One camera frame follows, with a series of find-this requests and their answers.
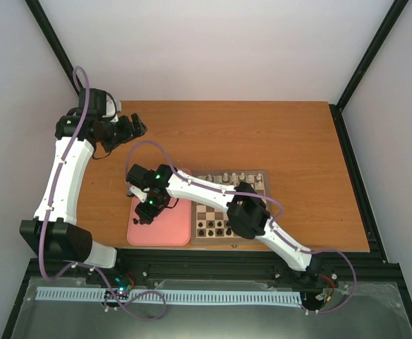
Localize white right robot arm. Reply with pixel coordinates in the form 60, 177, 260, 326
125, 141, 315, 274

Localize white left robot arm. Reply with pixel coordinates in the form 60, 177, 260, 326
19, 114, 147, 285

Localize wooden chess board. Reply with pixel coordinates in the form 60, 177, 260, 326
191, 169, 270, 247

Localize pink plastic tray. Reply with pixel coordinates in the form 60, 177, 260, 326
126, 168, 193, 246

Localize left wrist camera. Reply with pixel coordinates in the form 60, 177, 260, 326
103, 92, 121, 122

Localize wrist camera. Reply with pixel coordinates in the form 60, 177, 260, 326
126, 164, 155, 191
103, 92, 121, 122

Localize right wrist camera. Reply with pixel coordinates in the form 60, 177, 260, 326
126, 164, 155, 191

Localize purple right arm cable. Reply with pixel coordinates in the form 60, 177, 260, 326
125, 140, 358, 315

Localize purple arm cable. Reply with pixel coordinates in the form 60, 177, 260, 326
125, 140, 358, 315
38, 66, 167, 322

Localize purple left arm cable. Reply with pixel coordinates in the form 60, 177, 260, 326
38, 66, 167, 322

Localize light blue cable duct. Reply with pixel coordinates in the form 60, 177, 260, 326
35, 287, 302, 307

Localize black aluminium frame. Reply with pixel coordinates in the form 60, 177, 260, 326
1, 0, 412, 339

